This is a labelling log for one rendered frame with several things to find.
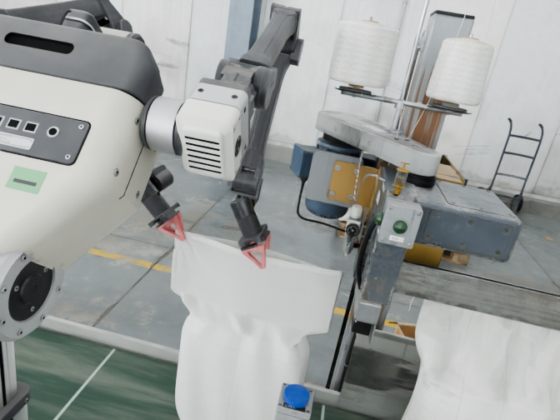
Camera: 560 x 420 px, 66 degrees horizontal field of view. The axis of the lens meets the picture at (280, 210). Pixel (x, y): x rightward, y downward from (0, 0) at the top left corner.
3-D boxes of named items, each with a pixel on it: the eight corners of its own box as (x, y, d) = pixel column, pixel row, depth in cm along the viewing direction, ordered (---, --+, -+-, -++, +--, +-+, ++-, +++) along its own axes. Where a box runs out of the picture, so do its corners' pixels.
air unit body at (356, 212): (338, 258, 122) (351, 207, 117) (339, 251, 127) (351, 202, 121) (354, 262, 122) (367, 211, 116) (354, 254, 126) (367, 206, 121)
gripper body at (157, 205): (182, 206, 128) (166, 186, 127) (167, 217, 119) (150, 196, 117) (166, 217, 130) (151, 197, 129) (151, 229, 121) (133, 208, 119)
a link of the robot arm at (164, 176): (114, 166, 121) (135, 159, 116) (141, 152, 130) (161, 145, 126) (134, 204, 125) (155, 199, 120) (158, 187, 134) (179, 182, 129)
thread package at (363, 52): (324, 82, 114) (337, 12, 107) (328, 80, 129) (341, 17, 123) (387, 95, 112) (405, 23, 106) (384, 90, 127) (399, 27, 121)
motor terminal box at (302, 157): (295, 185, 137) (302, 150, 133) (287, 175, 146) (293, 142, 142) (320, 187, 140) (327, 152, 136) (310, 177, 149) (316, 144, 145)
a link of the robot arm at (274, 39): (271, -8, 110) (309, 1, 110) (265, 44, 120) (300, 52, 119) (213, 67, 78) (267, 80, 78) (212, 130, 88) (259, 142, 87)
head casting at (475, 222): (358, 299, 103) (390, 182, 93) (358, 255, 126) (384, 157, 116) (486, 330, 100) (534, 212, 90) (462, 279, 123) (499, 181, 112)
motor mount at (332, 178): (303, 199, 137) (313, 150, 131) (306, 193, 143) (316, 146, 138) (392, 218, 134) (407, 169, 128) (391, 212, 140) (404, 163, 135)
